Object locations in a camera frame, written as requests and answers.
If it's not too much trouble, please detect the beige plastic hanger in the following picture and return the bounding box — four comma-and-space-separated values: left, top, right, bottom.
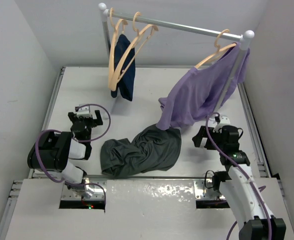
112, 12, 158, 84

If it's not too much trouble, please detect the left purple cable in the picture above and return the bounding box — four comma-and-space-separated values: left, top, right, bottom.
35, 103, 111, 201

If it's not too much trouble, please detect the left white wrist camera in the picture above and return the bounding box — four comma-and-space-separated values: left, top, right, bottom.
75, 105, 92, 118

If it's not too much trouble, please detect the purple cable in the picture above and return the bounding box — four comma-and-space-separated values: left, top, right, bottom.
35, 103, 111, 201
205, 112, 273, 240

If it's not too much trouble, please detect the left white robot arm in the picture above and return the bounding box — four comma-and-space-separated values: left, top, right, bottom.
27, 106, 103, 189

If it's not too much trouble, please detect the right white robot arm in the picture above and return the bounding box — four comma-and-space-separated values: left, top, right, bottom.
192, 125, 287, 240

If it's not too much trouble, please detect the beige hanger with navy garment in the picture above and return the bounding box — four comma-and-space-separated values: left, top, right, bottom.
108, 8, 128, 91

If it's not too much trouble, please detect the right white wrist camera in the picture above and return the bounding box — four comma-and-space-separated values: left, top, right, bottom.
213, 115, 231, 133

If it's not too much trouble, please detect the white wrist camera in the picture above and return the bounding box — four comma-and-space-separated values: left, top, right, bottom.
213, 115, 231, 133
75, 105, 92, 118

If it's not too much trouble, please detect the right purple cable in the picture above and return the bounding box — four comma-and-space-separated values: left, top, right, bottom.
205, 112, 273, 240

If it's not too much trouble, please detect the beige hanger with purple shirt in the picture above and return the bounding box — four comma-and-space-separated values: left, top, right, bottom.
194, 29, 237, 69

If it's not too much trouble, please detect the purple t shirt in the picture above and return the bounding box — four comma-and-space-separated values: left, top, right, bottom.
156, 44, 240, 130

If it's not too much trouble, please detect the dark grey t shirt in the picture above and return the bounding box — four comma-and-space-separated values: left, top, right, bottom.
100, 124, 182, 178

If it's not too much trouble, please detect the navy blue garment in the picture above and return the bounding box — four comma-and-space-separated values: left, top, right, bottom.
111, 34, 136, 102

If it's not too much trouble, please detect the black thin cable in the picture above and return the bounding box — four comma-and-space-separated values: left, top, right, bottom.
204, 170, 219, 193

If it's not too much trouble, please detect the white metal clothes rack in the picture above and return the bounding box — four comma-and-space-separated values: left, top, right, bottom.
98, 3, 255, 112

